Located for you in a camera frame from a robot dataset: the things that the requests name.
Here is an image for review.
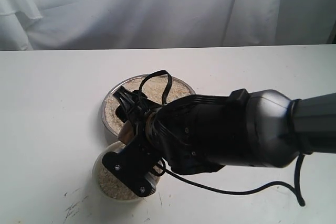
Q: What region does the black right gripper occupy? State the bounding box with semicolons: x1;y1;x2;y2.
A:
113;87;252;175

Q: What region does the brown wooden cup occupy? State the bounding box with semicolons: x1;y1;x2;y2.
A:
118;121;137;145

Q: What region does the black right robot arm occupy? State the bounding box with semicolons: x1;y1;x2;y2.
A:
114;87;335;175

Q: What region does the rice in metal tray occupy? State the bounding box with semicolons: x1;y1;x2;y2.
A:
104;76;192;135

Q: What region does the white ceramic bowl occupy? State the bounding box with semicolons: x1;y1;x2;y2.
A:
92;141;162;204

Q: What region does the rice in white bowl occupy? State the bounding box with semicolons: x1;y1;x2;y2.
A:
98;166;140;201

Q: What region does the round metal tray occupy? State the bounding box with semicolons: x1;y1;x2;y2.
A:
101;73;197;138

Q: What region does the white fabric backdrop curtain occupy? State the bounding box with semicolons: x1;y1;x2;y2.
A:
1;0;335;50

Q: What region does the black flat ribbon cable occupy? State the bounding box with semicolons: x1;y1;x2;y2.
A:
139;70;250;109

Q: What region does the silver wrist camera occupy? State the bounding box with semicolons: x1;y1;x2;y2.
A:
102;129;162;198

